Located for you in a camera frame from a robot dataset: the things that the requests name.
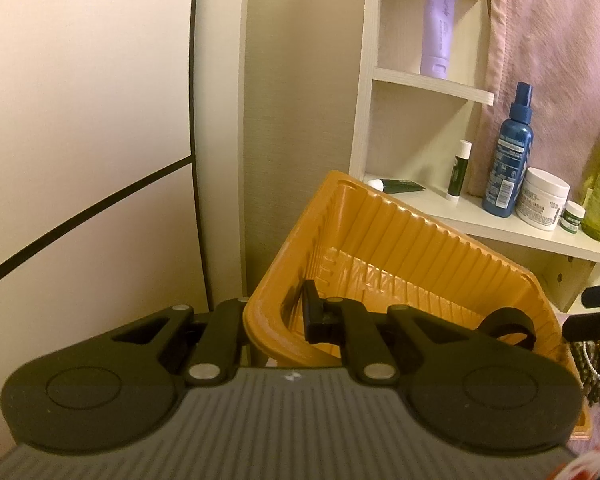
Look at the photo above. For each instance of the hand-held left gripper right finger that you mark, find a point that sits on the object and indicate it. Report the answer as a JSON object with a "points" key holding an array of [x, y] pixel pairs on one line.
{"points": [[312, 315]]}

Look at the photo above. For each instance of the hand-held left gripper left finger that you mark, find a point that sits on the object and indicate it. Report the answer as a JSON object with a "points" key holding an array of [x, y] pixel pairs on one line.
{"points": [[227, 325]]}

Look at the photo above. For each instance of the black wristband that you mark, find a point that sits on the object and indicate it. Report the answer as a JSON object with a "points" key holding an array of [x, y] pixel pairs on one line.
{"points": [[505, 315]]}

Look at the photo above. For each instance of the orange plastic tray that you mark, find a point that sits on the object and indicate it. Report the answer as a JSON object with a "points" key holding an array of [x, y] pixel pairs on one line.
{"points": [[405, 240]]}

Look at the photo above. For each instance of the small green label jar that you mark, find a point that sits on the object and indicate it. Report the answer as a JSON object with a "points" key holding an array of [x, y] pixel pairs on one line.
{"points": [[573, 219]]}

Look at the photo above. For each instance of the white cream jar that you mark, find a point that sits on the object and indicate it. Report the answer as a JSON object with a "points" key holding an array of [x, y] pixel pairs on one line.
{"points": [[542, 200]]}

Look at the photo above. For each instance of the white wooden shelf unit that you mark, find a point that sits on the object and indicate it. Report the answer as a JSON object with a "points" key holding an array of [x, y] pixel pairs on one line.
{"points": [[505, 230]]}

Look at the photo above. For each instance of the dark green tube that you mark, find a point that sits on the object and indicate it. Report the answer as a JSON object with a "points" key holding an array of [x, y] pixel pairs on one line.
{"points": [[400, 186]]}

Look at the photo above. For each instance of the blue spray bottle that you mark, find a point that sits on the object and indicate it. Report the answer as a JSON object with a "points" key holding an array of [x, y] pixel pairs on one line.
{"points": [[507, 170]]}

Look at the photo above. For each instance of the white lip balm stick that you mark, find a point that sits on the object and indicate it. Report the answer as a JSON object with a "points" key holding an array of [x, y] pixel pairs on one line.
{"points": [[457, 172]]}

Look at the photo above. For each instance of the pink hanging towel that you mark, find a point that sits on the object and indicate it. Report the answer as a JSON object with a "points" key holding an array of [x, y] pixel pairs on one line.
{"points": [[555, 35]]}

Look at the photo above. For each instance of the purple tube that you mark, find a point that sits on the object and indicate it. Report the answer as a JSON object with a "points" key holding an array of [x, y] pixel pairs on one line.
{"points": [[439, 25]]}

